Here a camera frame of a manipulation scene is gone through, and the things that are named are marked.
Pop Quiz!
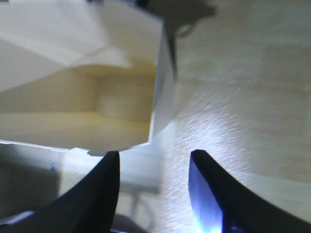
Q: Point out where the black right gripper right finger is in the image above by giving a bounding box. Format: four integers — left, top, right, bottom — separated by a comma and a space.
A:
188, 150, 311, 233

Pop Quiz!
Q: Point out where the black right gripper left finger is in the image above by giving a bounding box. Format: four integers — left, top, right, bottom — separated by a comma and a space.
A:
0, 151, 120, 233

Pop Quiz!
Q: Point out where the white trash bin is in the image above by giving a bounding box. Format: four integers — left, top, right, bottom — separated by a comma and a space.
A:
0, 0, 176, 154

